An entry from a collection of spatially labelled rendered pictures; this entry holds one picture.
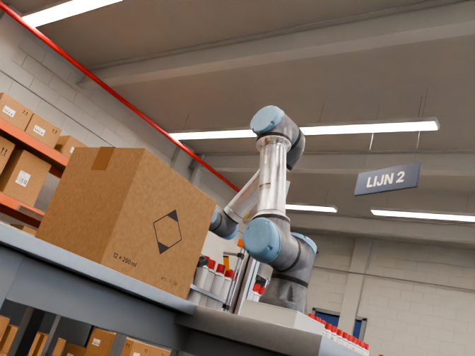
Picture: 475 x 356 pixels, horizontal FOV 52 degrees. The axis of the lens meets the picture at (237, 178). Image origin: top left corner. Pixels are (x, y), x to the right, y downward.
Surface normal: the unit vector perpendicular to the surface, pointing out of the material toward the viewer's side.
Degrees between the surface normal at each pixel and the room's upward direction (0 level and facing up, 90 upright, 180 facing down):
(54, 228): 90
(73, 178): 90
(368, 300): 90
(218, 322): 90
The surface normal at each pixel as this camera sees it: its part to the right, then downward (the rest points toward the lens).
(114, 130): 0.79, 0.02
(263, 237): -0.61, -0.32
